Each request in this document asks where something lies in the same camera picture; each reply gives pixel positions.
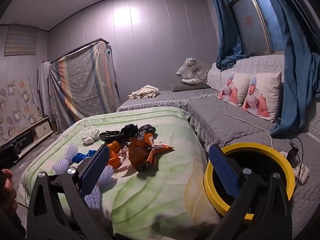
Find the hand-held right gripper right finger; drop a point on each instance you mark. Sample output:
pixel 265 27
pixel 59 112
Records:
pixel 223 172

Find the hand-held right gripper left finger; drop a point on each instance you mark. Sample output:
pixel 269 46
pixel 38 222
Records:
pixel 95 170

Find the lavender foam fruit net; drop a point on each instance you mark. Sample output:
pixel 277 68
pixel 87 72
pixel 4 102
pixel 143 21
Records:
pixel 106 177
pixel 62 165

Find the blue plastic wrapper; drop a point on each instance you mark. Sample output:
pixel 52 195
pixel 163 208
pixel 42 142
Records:
pixel 80 157

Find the white paper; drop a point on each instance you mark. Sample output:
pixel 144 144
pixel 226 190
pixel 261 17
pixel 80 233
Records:
pixel 125 166

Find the orange plastic wrapper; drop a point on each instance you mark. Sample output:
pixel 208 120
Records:
pixel 116 146

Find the white tissue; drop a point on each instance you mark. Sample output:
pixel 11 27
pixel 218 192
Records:
pixel 90 137

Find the orange snack bag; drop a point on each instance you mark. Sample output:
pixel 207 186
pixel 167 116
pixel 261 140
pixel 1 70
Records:
pixel 137 155

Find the yellow rimmed black bin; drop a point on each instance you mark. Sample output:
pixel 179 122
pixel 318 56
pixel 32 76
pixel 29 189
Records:
pixel 275 151

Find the orange white snack packet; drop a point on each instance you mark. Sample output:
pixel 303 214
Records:
pixel 149 138

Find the person's left hand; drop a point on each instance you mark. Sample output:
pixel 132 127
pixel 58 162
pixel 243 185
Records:
pixel 8 190

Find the low white cabinet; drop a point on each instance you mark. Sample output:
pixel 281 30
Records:
pixel 41 130

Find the grey quilted sofa cover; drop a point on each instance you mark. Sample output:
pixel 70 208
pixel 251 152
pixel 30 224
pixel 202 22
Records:
pixel 225 120

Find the green patterned blanket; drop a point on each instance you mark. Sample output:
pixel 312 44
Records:
pixel 162 192

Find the black charger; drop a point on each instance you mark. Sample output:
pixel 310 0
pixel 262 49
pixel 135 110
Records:
pixel 291 155

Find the grey hanging cloth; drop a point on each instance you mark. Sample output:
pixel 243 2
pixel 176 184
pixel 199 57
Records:
pixel 43 85

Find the white power strip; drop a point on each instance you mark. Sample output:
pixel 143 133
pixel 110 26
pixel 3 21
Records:
pixel 302 173

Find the baby print pillow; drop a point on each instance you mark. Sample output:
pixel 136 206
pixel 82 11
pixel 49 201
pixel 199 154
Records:
pixel 237 90
pixel 265 92

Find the striped grey sheet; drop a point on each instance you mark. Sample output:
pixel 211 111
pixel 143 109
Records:
pixel 82 85

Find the beige clothes pile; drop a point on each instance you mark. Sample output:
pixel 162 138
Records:
pixel 143 92

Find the grey bolster pillow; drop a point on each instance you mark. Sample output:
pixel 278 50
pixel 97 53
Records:
pixel 185 87

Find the white tiger plush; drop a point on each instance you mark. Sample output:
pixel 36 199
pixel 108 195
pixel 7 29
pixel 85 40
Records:
pixel 192 73

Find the white window blind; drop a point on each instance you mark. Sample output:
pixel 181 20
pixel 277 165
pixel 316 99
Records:
pixel 21 40

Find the blue curtain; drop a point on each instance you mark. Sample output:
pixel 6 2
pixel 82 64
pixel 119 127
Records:
pixel 295 80
pixel 226 30

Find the frosted glass window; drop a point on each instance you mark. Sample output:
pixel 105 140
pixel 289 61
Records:
pixel 252 25

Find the cartoon print wall mat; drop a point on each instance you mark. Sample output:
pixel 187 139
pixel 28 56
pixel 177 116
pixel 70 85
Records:
pixel 17 105

